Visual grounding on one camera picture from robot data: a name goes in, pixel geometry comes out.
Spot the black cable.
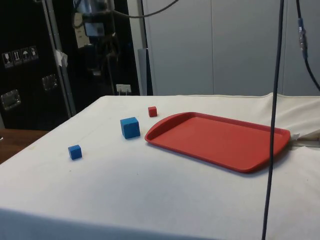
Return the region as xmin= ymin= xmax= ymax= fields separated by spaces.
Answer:
xmin=295 ymin=0 xmax=320 ymax=92
xmin=260 ymin=0 xmax=286 ymax=240

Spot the large blue cube block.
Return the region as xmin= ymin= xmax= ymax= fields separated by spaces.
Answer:
xmin=119 ymin=116 xmax=141 ymax=140

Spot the black cabinet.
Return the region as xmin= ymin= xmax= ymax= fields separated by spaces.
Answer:
xmin=0 ymin=0 xmax=141 ymax=131

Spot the grey cable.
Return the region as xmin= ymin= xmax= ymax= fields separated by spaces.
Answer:
xmin=111 ymin=0 xmax=180 ymax=19

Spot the red tray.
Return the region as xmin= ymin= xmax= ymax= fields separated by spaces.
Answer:
xmin=144 ymin=111 xmax=292 ymax=175

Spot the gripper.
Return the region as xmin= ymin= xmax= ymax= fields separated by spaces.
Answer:
xmin=83 ymin=36 xmax=106 ymax=55

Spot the brown wooden table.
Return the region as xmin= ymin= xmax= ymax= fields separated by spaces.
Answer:
xmin=0 ymin=129 xmax=50 ymax=165

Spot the small blue cube block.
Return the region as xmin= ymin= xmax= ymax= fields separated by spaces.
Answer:
xmin=67 ymin=144 xmax=83 ymax=161

